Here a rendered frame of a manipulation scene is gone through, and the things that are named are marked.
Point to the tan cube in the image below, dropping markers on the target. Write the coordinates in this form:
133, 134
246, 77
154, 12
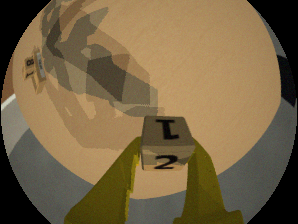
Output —
28, 68
166, 143

